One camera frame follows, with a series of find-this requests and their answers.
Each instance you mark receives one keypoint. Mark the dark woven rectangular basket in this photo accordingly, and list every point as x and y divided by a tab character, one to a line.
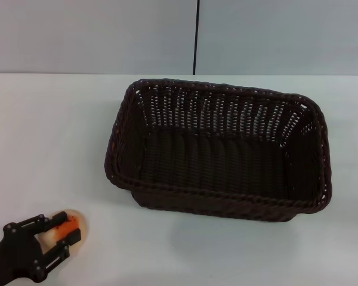
214	155

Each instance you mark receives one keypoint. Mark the round cream bun orange top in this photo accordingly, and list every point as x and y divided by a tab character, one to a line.
82	226

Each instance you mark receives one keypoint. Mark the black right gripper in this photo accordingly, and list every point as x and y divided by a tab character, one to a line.
15	253

